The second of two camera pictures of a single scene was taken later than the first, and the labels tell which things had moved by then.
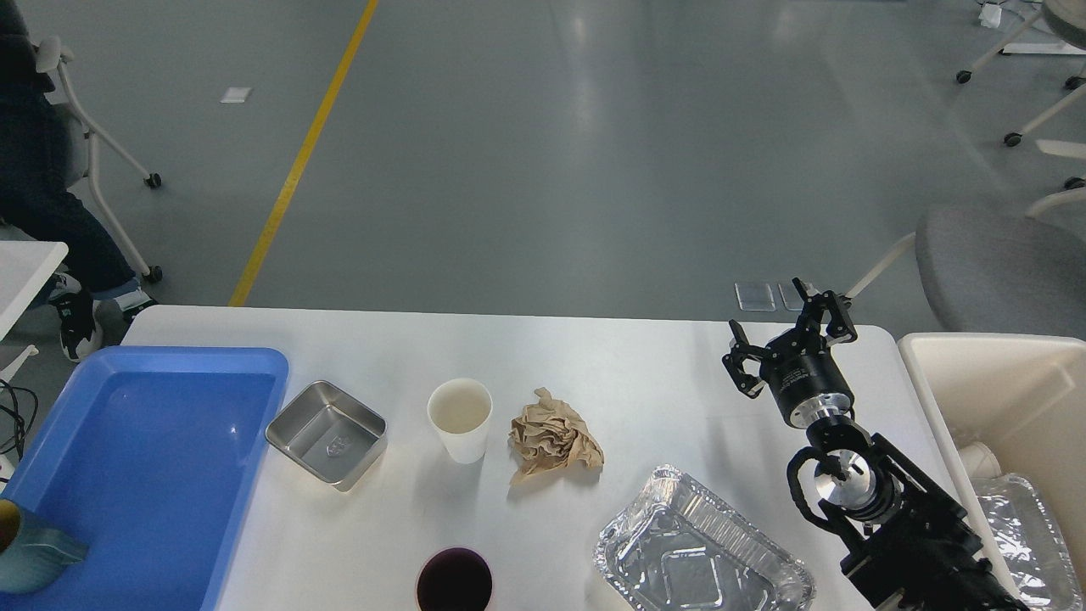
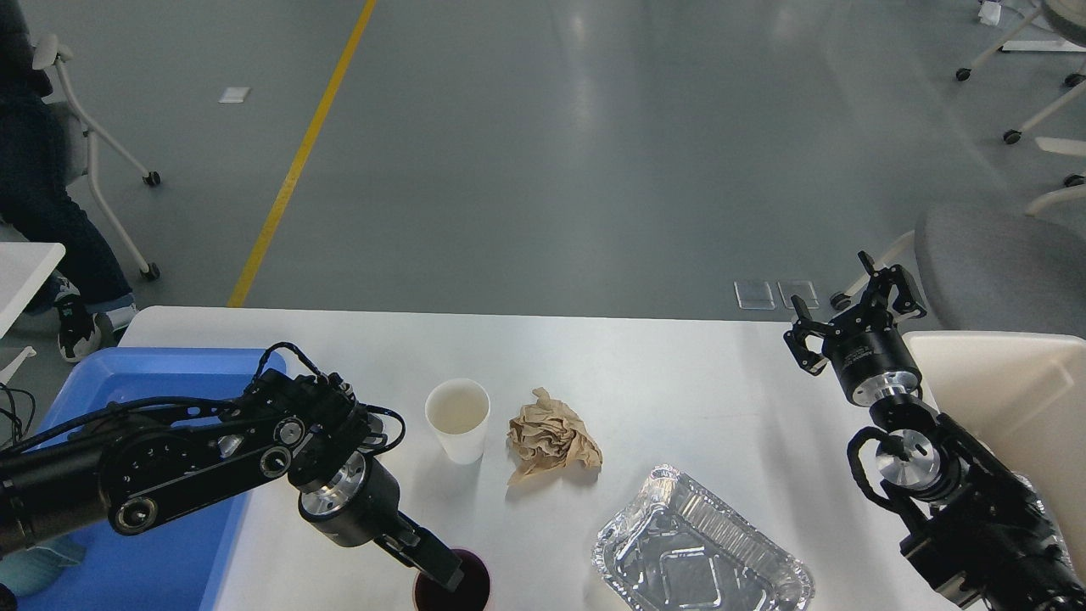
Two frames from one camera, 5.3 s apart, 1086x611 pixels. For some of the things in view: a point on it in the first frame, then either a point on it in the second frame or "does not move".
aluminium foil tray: x=682 y=547 does not move
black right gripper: x=804 y=379 -> x=866 y=348
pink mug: x=454 y=579 does not move
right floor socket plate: x=792 y=299 does not move
